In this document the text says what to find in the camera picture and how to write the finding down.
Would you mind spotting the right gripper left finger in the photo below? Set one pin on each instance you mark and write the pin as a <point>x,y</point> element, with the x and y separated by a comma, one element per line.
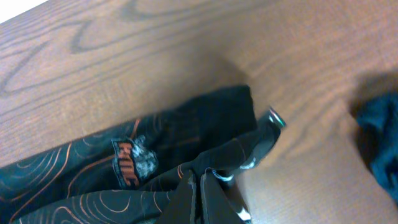
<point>181,209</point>

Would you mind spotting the dark navy blue garment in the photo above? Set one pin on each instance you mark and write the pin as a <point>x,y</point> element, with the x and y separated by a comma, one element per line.
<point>379,117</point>

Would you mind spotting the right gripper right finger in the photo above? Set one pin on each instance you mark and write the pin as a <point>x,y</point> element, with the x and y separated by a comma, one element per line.
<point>217,208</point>

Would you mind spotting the black orange-patterned jersey shirt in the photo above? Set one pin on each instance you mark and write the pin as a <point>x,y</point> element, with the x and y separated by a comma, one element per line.
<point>129,173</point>

